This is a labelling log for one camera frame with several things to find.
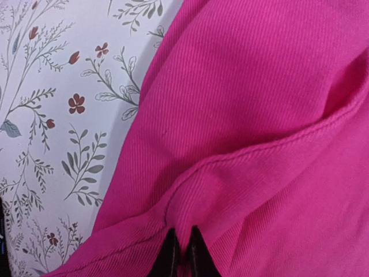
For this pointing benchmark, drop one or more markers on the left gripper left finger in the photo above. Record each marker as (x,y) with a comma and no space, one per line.
(167,261)

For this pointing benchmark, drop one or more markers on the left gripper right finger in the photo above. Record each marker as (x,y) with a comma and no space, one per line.
(198,256)

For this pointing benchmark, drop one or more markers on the pink garment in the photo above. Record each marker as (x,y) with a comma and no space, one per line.
(253,126)

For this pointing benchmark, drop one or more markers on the folded black garment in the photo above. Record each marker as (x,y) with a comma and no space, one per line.
(4,261)

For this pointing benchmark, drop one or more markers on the floral tablecloth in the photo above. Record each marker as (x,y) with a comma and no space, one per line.
(71,77)

